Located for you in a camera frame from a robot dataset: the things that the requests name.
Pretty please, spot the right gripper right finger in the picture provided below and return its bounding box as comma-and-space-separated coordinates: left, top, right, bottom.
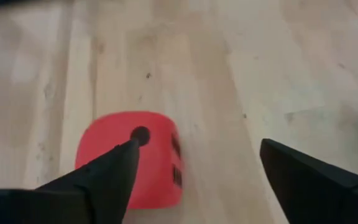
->
259, 138, 358, 224

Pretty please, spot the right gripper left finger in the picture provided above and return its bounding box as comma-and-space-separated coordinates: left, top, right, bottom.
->
37, 139, 140, 224

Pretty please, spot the red foam die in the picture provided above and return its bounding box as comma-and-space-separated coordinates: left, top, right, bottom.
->
74, 110, 185, 210

